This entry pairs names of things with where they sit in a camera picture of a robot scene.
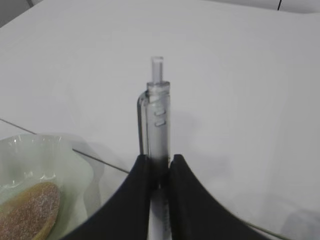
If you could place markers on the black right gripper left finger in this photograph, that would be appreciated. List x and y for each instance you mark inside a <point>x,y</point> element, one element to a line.
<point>125,216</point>

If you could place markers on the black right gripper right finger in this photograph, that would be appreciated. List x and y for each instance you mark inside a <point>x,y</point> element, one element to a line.
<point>195,214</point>

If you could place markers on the sugared bread loaf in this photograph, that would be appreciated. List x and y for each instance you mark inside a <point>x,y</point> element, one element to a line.
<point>31,214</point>

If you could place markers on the grey grip pen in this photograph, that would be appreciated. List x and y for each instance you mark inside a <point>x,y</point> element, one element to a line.
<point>153,112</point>

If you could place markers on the green wavy glass plate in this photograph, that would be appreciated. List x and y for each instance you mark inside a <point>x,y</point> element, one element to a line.
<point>27,159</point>

